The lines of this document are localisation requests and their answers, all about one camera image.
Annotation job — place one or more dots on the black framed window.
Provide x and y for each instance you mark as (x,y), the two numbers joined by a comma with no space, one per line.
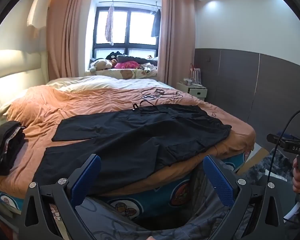
(140,27)

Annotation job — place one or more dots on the hanging patterned garment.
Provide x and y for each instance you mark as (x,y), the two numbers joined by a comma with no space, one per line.
(110,25)

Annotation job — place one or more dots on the cream white bed sheet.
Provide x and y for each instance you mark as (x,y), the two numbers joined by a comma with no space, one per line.
(102,82)

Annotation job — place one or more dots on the black pants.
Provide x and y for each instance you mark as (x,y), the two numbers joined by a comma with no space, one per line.
(140,140)

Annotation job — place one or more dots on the hanging white cloth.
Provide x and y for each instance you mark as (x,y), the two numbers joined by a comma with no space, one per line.
(40,7)

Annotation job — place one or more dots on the pink curtain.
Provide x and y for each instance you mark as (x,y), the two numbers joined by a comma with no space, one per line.
(176,37)
(65,35)

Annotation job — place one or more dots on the black plush toy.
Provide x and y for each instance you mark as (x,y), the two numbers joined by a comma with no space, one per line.
(113,55)

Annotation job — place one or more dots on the pale green nightstand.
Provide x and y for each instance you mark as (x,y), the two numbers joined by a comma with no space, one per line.
(197,93)

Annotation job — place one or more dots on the beige plush toy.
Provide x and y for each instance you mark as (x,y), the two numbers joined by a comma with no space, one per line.
(100,64)

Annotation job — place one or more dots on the small black device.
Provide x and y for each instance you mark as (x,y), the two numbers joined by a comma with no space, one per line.
(158,91)

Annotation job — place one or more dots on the metal clothes rod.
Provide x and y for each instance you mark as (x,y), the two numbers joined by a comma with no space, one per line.
(130,2)

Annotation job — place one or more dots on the person's grey pyjama legs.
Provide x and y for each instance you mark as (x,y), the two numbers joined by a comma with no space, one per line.
(130,230)

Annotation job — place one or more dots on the hanging black garment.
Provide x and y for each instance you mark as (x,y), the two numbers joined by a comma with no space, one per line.
(156,23)

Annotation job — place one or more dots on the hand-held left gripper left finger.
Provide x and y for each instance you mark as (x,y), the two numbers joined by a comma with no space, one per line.
(86,177)

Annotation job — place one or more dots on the grey shaggy rug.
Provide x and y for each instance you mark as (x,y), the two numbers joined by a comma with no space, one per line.
(272,165)

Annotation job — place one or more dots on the orange blanket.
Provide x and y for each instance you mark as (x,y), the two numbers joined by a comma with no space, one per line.
(52,105)

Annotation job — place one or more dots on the cream bed headboard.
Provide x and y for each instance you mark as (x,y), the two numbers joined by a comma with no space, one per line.
(17,65)

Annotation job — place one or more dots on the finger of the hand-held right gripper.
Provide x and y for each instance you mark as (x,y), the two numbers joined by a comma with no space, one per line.
(276,141)

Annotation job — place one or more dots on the stack of folded dark clothes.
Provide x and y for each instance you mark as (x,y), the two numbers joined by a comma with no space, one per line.
(2,147)

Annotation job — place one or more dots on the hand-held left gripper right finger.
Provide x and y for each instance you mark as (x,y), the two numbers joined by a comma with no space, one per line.
(220,182)

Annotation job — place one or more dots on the blue cartoon bed sheet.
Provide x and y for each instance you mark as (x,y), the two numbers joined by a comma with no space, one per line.
(140,205)

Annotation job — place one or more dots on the pink cloth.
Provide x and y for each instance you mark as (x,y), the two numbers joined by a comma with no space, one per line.
(125,65)

